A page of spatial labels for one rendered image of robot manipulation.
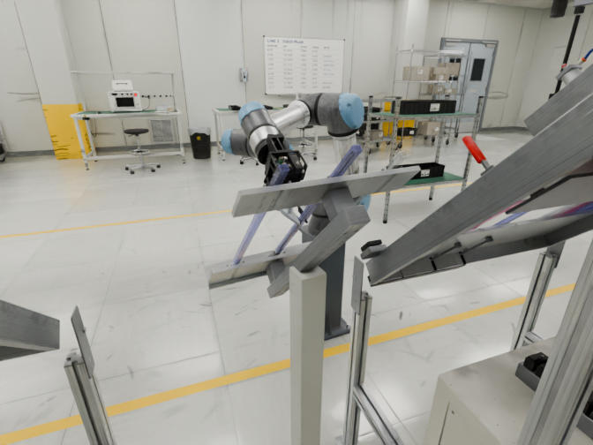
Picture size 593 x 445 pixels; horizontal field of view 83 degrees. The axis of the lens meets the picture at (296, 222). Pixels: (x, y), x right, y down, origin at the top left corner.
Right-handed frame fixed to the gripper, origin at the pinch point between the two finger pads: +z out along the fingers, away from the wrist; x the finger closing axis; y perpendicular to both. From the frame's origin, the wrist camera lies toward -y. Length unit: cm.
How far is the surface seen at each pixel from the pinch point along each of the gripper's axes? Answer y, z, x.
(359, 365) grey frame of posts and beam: -48, 24, 24
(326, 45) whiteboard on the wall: -226, -594, 380
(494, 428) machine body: -7, 47, 21
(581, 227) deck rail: -5, 17, 91
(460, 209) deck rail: 15.6, 14.5, 21.6
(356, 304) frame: -28.3, 11.5, 20.8
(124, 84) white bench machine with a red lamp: -258, -486, -19
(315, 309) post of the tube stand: -12.3, 14.9, 0.7
